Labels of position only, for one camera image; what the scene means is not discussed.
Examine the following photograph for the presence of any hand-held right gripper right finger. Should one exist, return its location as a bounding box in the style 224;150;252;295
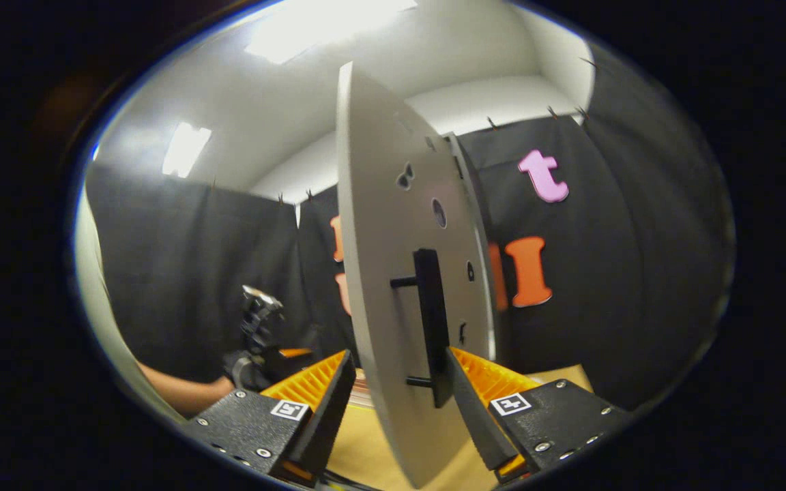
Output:
446;345;634;485

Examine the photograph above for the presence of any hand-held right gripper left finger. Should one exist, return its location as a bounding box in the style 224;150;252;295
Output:
184;348;358;488

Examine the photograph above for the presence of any black cabinet door handle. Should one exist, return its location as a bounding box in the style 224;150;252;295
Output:
390;248;454;408

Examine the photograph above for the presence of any beige cabinet door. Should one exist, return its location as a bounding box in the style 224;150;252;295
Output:
336;61;496;488

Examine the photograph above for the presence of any grey cabinet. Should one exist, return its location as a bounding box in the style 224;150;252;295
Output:
442;132;503;362

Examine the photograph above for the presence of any person's white shirt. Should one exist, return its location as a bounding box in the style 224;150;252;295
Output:
72;184;186;425

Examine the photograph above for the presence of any black backdrop cloth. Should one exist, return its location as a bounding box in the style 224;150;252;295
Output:
86;44;735;410

